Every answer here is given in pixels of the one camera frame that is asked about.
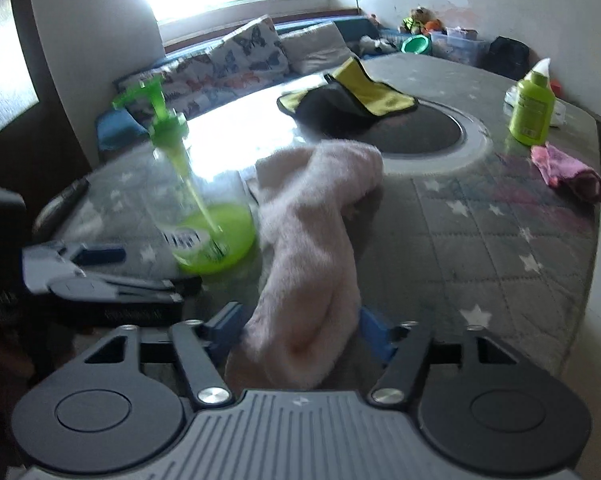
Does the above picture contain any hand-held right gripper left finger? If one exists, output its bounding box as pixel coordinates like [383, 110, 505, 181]
[82, 302, 254, 409]

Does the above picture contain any dark wooden door frosted glass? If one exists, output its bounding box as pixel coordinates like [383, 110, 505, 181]
[0, 0, 94, 191]

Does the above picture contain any black backpack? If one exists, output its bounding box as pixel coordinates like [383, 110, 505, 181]
[483, 36, 530, 78]

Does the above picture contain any beige cushion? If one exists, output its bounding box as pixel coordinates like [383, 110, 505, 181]
[278, 22, 351, 77]

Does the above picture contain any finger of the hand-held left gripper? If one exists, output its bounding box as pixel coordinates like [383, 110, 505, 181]
[50, 275, 202, 305]
[68, 242, 127, 267]

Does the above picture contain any blue sofa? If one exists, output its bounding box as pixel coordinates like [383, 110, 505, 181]
[95, 14, 381, 156]

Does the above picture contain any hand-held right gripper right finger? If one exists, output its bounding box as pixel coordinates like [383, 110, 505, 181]
[358, 307, 524, 405]

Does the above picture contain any pale pink towel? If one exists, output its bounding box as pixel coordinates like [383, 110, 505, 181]
[225, 140, 385, 391]

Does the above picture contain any yellow and grey microfiber cloth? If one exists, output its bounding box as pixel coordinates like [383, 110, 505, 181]
[277, 57, 420, 131]

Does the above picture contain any green plastic bottle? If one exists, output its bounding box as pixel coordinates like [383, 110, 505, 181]
[509, 71, 557, 145]

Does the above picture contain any white tissue pack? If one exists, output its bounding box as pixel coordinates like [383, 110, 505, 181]
[503, 57, 567, 128]

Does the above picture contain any round black induction cooktop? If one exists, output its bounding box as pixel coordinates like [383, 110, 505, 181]
[331, 100, 467, 156]

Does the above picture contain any brown teddy bear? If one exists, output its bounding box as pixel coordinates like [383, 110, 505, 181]
[401, 6, 431, 35]

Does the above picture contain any black and white plush toy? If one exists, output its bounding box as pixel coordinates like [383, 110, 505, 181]
[358, 35, 399, 56]

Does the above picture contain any clear pump bottle green liquid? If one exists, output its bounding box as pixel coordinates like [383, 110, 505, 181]
[112, 79, 258, 276]

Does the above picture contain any long butterfly print cushion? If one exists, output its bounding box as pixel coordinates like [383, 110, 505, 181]
[114, 55, 231, 121]

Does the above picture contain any pink cloth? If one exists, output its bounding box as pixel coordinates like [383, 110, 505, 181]
[531, 142, 601, 211]

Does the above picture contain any green plastic basin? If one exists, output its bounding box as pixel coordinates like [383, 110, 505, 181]
[401, 35, 434, 56]

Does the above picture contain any large clear plastic storage box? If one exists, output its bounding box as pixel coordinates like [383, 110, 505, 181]
[445, 35, 491, 67]

